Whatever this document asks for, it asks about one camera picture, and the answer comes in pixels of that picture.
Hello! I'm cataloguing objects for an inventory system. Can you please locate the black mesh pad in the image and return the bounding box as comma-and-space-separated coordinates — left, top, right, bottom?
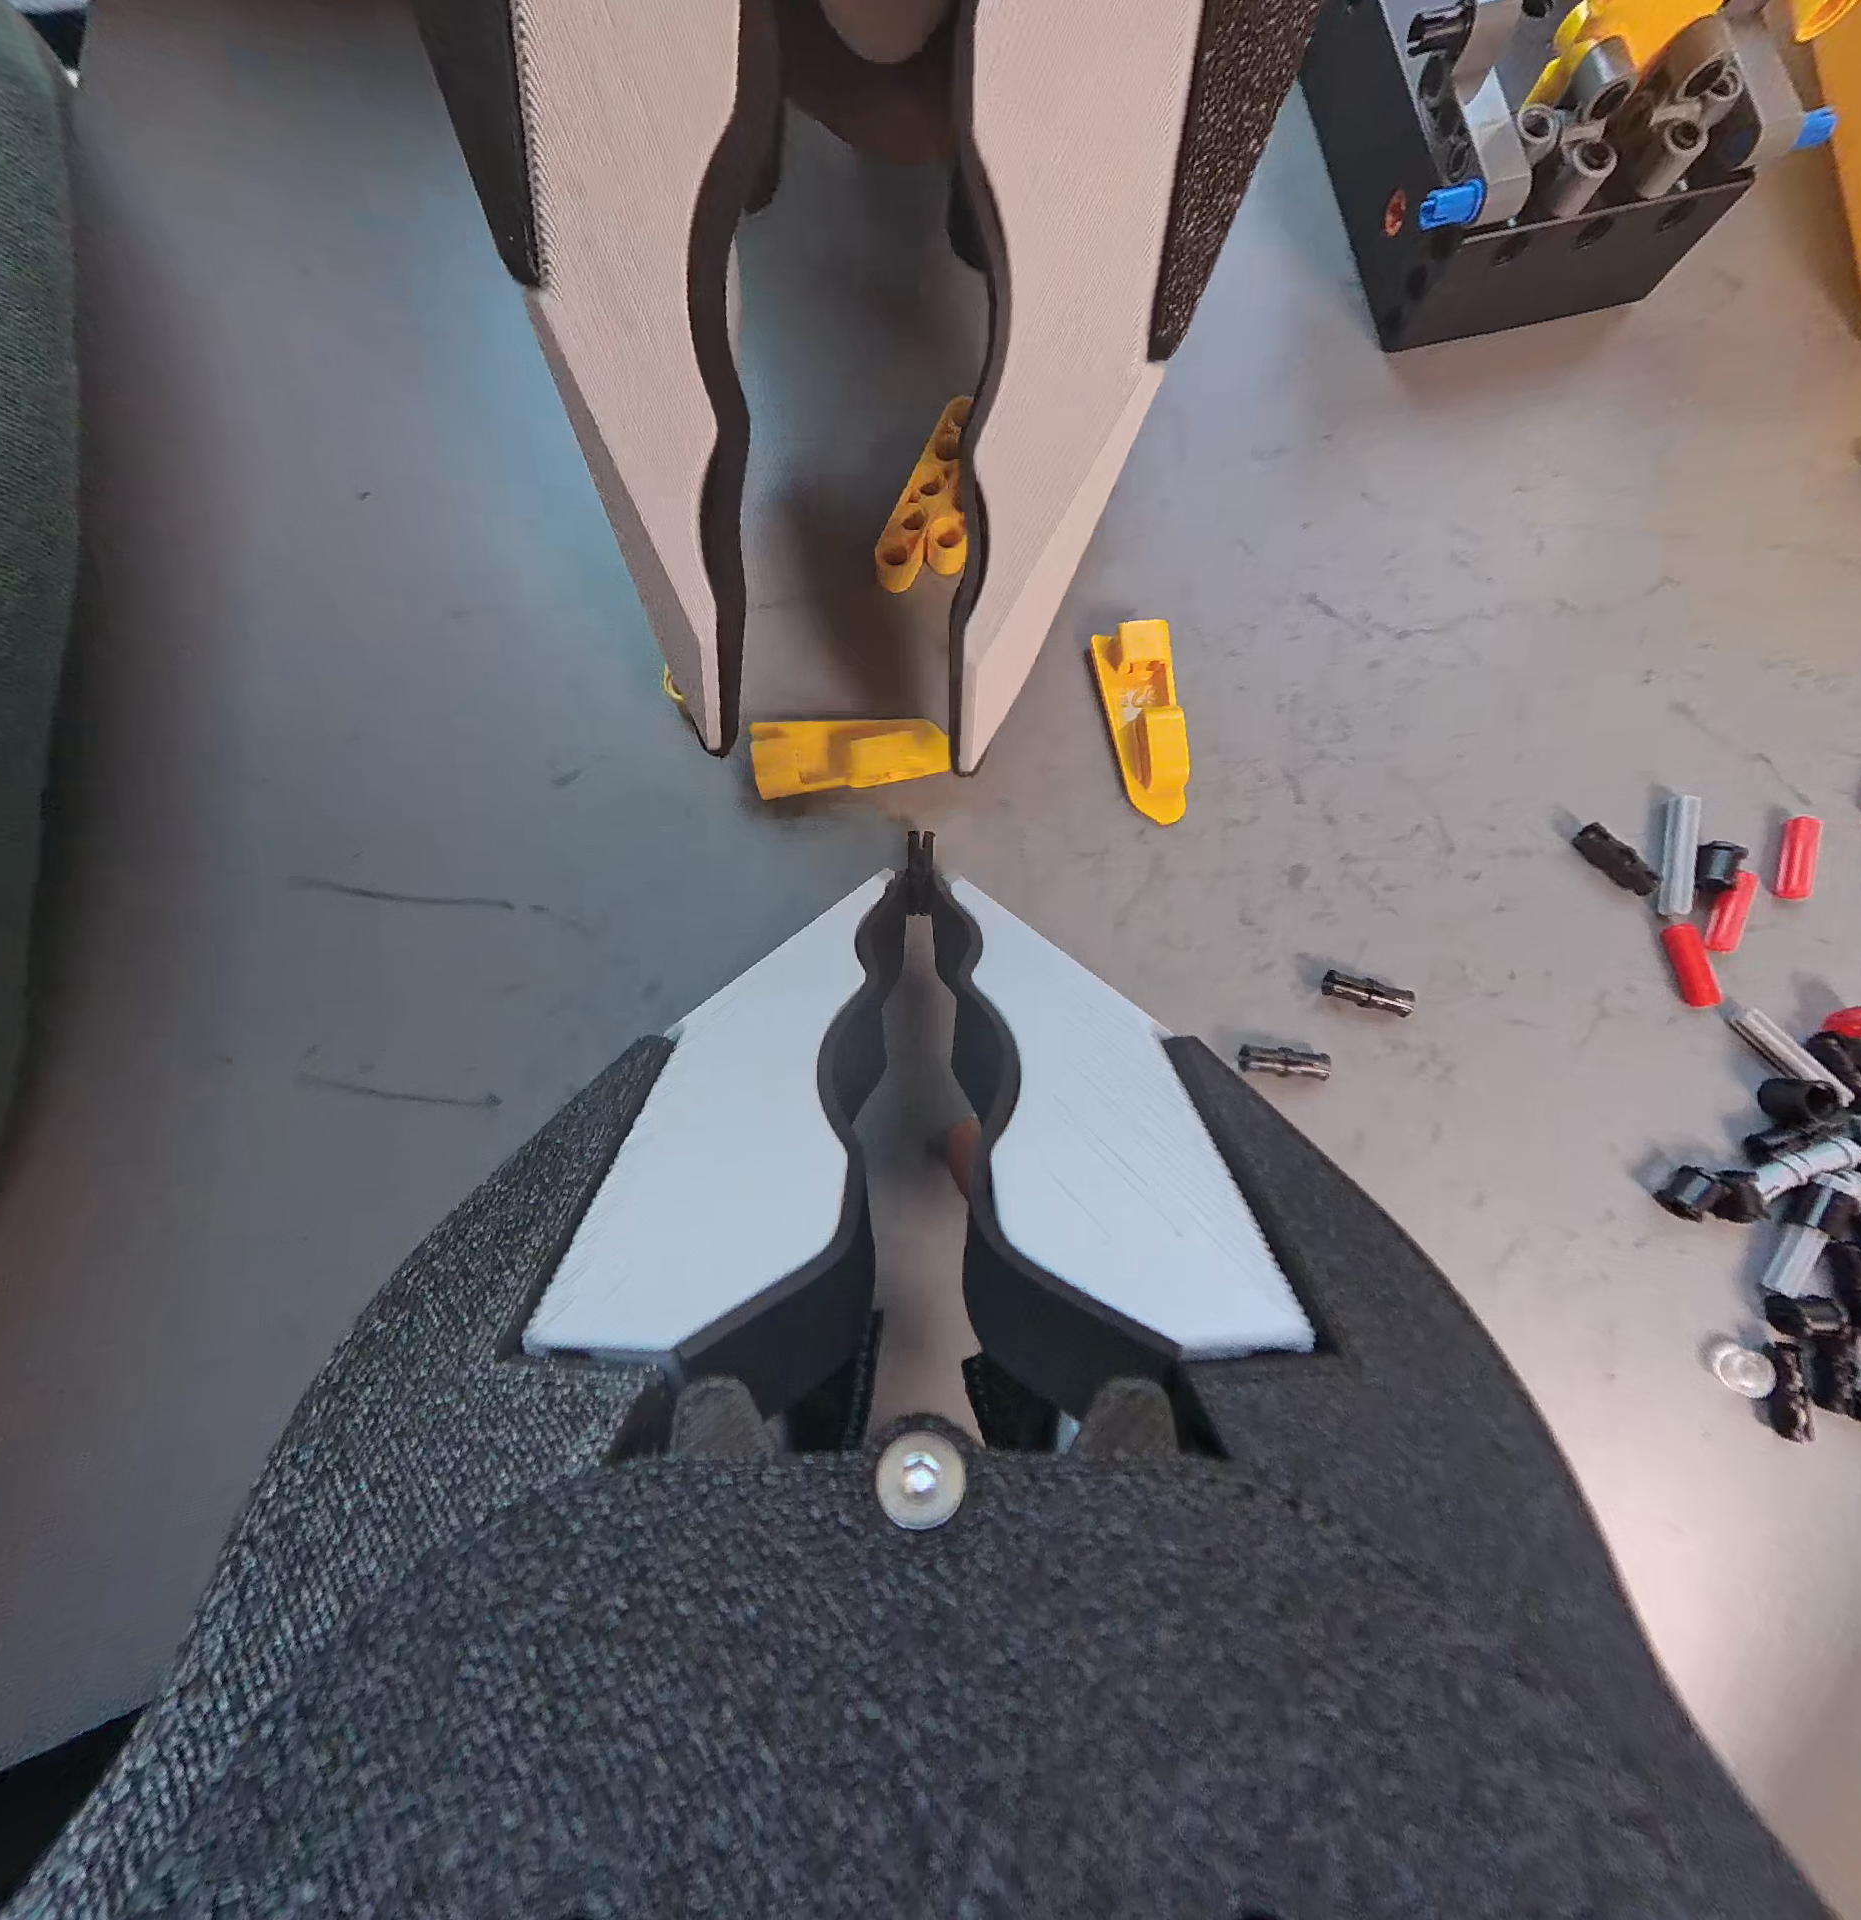
0, 1710, 136, 1920

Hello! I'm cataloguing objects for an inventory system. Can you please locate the pile of small lego pins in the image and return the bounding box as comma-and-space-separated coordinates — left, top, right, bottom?
1570, 441, 1861, 1444

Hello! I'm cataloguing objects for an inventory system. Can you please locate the black and yellow lego model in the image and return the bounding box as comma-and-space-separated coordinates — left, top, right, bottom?
1297, 0, 1838, 354

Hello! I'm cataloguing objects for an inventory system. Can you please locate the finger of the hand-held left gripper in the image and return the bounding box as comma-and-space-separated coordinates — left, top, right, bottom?
947, 0, 1206, 776
514, 0, 782, 759

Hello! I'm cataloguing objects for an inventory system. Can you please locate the person's left hand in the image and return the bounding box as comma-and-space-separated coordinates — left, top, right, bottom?
779, 44, 969, 170

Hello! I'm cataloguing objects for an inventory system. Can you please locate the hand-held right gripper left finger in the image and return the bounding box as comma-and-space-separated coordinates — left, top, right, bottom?
522, 868, 913, 1453

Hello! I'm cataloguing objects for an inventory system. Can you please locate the yellow lego connector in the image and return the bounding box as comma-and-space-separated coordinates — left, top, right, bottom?
1089, 618, 1190, 827
750, 716, 953, 800

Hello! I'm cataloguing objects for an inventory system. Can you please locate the short yellow lego beam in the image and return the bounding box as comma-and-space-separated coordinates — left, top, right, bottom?
913, 393, 977, 578
873, 449, 938, 595

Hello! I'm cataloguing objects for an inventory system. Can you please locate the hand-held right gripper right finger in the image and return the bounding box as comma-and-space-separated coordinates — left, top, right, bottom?
927, 873, 1318, 1453

